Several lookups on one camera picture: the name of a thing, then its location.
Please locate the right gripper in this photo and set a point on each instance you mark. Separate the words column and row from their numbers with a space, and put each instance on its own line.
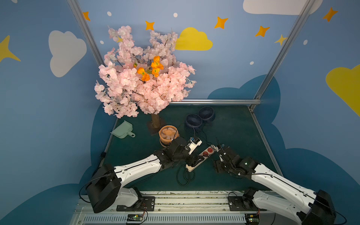
column 225, row 157

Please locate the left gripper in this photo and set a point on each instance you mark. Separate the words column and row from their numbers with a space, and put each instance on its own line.
column 185, row 149

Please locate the white red power strip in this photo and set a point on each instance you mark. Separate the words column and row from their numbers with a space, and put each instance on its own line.
column 210, row 150

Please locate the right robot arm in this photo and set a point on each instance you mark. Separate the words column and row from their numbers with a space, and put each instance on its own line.
column 300, row 204

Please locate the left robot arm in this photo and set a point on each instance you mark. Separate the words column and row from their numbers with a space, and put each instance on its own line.
column 107, row 185

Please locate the orange desk fan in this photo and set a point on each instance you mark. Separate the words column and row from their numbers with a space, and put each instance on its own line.
column 167, row 134

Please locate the dark blue fan left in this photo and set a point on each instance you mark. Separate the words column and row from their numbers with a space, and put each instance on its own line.
column 193, row 122

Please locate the dark blue fan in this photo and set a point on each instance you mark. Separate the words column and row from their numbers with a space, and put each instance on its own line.
column 207, row 114
column 193, row 122

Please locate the dark blue fan right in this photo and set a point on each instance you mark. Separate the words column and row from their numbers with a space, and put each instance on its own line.
column 207, row 114

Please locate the right green circuit board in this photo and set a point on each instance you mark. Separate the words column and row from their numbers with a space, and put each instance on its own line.
column 252, row 219

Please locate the green circuit board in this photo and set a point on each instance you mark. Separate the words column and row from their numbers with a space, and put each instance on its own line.
column 134, row 218
column 252, row 219

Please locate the mint green dustpan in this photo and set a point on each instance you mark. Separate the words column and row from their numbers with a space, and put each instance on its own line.
column 123, row 130

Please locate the left green circuit board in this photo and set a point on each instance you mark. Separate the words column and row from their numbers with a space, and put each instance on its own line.
column 134, row 218

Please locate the pink artificial blossom tree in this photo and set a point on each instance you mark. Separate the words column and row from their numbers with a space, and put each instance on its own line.
column 142, row 79

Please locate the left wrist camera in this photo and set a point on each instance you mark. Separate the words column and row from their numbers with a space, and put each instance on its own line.
column 193, row 143

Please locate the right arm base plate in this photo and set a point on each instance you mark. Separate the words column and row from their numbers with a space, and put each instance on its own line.
column 237, row 204

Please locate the aluminium rail frame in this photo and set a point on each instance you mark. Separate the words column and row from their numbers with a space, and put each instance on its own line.
column 180, row 208

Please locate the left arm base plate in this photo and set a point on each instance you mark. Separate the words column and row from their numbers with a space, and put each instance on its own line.
column 146, row 203

